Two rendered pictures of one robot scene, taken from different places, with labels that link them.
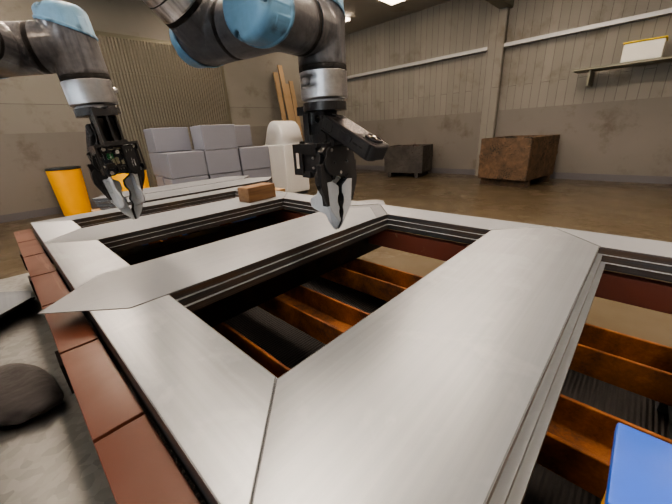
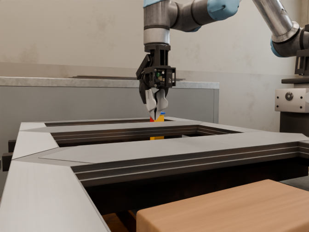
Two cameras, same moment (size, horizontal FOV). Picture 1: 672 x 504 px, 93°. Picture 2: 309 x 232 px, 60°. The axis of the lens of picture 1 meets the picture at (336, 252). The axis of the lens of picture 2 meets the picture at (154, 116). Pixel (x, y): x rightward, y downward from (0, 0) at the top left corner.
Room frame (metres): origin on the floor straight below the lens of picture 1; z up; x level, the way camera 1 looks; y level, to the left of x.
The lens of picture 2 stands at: (1.31, 0.27, 0.97)
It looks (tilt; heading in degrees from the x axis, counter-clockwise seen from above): 4 degrees down; 200
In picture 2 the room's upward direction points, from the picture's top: straight up
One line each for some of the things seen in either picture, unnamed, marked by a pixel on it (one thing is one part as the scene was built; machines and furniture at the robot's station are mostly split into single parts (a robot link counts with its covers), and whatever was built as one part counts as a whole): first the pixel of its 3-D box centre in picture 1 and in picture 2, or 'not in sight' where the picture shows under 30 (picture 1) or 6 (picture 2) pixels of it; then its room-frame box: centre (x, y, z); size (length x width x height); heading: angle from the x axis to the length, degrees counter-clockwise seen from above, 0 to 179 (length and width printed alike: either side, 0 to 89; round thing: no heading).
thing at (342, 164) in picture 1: (323, 141); (157, 67); (0.58, 0.01, 1.05); 0.09 x 0.08 x 0.12; 46
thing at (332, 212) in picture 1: (323, 204); (162, 104); (0.56, 0.02, 0.94); 0.06 x 0.03 x 0.09; 46
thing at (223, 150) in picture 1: (214, 176); not in sight; (4.17, 1.50, 0.61); 1.22 x 0.82 x 1.21; 129
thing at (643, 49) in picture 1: (643, 51); not in sight; (5.31, -4.68, 1.93); 0.47 x 0.39 x 0.26; 45
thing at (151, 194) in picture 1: (195, 192); not in sight; (1.57, 0.68, 0.82); 0.80 x 0.40 x 0.06; 136
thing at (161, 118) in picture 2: not in sight; (157, 135); (0.10, -0.17, 0.78); 0.05 x 0.05 x 0.19; 46
